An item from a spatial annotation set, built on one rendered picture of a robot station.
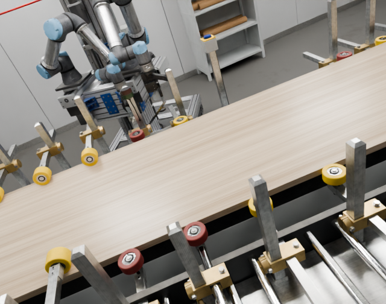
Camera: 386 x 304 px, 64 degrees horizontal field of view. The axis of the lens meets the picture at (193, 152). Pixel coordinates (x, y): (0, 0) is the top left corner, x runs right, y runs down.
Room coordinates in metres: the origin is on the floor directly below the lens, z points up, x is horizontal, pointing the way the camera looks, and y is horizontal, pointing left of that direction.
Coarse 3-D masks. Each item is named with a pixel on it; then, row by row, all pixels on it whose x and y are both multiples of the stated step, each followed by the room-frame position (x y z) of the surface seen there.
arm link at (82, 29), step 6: (66, 12) 2.24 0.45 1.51; (72, 18) 2.20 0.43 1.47; (78, 18) 2.23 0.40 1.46; (78, 24) 2.21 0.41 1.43; (84, 24) 2.22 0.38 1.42; (78, 30) 2.20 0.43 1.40; (84, 30) 2.20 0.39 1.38; (90, 30) 2.23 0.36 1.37; (84, 36) 2.20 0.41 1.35; (90, 36) 2.19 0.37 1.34; (96, 36) 2.21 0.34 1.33; (90, 42) 2.18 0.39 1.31; (96, 42) 2.17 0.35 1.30; (102, 42) 2.19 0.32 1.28; (96, 48) 2.16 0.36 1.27; (102, 48) 2.15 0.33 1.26; (102, 54) 2.14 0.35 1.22; (108, 60) 2.12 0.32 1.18; (120, 66) 2.11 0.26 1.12
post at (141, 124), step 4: (132, 100) 1.64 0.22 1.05; (132, 108) 1.63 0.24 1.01; (136, 108) 1.64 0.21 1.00; (136, 116) 1.63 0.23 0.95; (140, 116) 1.64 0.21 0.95; (136, 120) 1.63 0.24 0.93; (140, 124) 1.63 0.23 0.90; (144, 124) 1.64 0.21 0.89; (140, 128) 1.63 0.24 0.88; (148, 136) 1.64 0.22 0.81
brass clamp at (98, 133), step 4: (100, 128) 1.62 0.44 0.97; (84, 132) 1.63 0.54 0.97; (88, 132) 1.62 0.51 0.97; (92, 132) 1.61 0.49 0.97; (96, 132) 1.61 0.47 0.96; (100, 132) 1.61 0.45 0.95; (104, 132) 1.61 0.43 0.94; (80, 136) 1.60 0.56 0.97; (84, 136) 1.60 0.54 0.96; (92, 136) 1.60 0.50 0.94; (96, 136) 1.61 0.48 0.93; (100, 136) 1.61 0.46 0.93; (84, 140) 1.60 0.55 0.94
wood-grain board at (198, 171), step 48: (384, 48) 1.50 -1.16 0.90; (288, 96) 1.37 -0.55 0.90; (336, 96) 1.22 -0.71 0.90; (384, 96) 1.09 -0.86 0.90; (144, 144) 1.40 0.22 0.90; (192, 144) 1.24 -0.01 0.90; (240, 144) 1.11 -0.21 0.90; (288, 144) 1.00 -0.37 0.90; (336, 144) 0.90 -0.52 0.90; (384, 144) 0.83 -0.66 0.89; (48, 192) 1.27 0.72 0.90; (96, 192) 1.13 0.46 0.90; (144, 192) 1.02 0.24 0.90; (192, 192) 0.91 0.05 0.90; (240, 192) 0.83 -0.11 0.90; (0, 240) 1.04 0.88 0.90; (48, 240) 0.94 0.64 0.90; (96, 240) 0.84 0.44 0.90; (144, 240) 0.76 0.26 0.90; (0, 288) 0.78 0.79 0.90
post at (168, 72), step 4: (168, 68) 1.67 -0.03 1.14; (168, 72) 1.65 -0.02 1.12; (168, 76) 1.65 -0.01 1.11; (172, 76) 1.66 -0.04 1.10; (168, 80) 1.65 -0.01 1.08; (172, 80) 1.65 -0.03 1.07; (172, 84) 1.65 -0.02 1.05; (176, 84) 1.66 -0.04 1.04; (172, 88) 1.65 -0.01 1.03; (176, 88) 1.66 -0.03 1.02; (172, 92) 1.65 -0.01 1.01; (176, 92) 1.65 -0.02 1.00; (176, 96) 1.65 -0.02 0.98; (176, 100) 1.65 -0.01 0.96; (180, 100) 1.66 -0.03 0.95; (176, 104) 1.69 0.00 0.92; (180, 104) 1.65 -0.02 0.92; (180, 108) 1.65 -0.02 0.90; (184, 108) 1.66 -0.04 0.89; (180, 112) 1.65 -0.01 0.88; (184, 112) 1.66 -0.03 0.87
